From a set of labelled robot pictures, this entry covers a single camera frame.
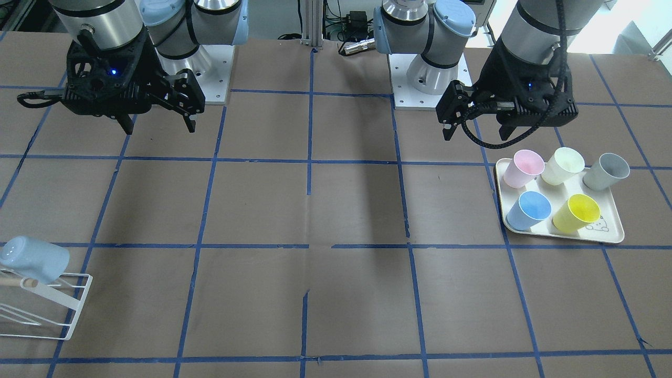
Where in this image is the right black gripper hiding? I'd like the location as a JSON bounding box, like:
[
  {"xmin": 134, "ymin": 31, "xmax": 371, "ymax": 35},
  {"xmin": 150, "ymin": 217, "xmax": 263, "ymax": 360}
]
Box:
[{"xmin": 62, "ymin": 27, "xmax": 205, "ymax": 135}]

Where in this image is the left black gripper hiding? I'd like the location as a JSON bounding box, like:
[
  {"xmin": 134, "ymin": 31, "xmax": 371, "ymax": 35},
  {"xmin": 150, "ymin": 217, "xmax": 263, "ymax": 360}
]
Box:
[{"xmin": 435, "ymin": 45, "xmax": 579, "ymax": 141}]

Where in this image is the light blue plastic cup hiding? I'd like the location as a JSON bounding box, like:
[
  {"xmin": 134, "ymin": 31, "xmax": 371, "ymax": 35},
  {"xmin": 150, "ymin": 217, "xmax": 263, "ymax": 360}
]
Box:
[{"xmin": 1, "ymin": 235, "xmax": 70, "ymax": 284}]

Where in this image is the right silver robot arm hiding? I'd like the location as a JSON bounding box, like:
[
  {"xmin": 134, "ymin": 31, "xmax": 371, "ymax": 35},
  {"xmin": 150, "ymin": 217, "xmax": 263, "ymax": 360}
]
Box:
[{"xmin": 50, "ymin": 1, "xmax": 249, "ymax": 135}]

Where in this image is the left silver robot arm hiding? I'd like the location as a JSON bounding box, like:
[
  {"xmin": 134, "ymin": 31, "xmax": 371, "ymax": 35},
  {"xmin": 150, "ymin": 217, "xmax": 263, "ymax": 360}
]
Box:
[{"xmin": 373, "ymin": 1, "xmax": 599, "ymax": 149}]

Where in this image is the pink plastic cup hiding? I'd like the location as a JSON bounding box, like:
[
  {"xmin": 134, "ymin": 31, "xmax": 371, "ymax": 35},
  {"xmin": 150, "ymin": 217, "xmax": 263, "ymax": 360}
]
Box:
[{"xmin": 502, "ymin": 149, "xmax": 545, "ymax": 188}]

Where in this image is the cream plastic cup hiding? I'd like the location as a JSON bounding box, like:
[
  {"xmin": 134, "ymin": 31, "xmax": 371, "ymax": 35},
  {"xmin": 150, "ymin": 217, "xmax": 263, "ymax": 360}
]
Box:
[{"xmin": 541, "ymin": 148, "xmax": 585, "ymax": 186}]

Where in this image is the yellow plastic cup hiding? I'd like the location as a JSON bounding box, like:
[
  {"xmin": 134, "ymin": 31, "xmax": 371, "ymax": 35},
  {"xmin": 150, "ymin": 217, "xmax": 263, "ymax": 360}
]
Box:
[{"xmin": 552, "ymin": 194, "xmax": 602, "ymax": 234}]

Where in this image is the grey plastic cup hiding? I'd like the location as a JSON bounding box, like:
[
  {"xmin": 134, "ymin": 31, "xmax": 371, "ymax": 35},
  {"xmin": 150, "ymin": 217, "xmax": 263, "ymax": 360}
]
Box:
[{"xmin": 583, "ymin": 153, "xmax": 631, "ymax": 191}]

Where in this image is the silver cylindrical connector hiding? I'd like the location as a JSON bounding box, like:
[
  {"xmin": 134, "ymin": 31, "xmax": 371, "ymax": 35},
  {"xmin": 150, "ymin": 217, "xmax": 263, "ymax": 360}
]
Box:
[{"xmin": 339, "ymin": 38, "xmax": 376, "ymax": 57}]

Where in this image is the white plastic tray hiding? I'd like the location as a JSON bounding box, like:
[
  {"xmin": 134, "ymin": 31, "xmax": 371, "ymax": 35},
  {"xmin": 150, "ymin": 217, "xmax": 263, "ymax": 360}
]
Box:
[{"xmin": 495, "ymin": 157, "xmax": 625, "ymax": 245}]

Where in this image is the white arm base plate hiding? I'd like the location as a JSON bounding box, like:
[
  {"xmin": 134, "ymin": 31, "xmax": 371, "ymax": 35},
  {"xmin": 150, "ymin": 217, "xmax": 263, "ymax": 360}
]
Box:
[
  {"xmin": 388, "ymin": 54, "xmax": 472, "ymax": 111},
  {"xmin": 159, "ymin": 45, "xmax": 236, "ymax": 105}
]

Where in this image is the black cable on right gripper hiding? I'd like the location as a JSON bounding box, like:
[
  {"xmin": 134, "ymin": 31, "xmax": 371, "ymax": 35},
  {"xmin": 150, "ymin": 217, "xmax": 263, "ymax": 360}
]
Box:
[{"xmin": 17, "ymin": 90, "xmax": 69, "ymax": 109}]

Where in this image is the black braided cable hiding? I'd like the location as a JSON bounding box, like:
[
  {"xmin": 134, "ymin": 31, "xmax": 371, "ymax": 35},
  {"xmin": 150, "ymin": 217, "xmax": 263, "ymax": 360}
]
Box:
[{"xmin": 462, "ymin": 0, "xmax": 573, "ymax": 149}]

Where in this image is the aluminium frame post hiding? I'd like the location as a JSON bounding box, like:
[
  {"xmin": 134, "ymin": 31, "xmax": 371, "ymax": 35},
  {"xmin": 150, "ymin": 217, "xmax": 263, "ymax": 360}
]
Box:
[{"xmin": 299, "ymin": 0, "xmax": 326, "ymax": 50}]

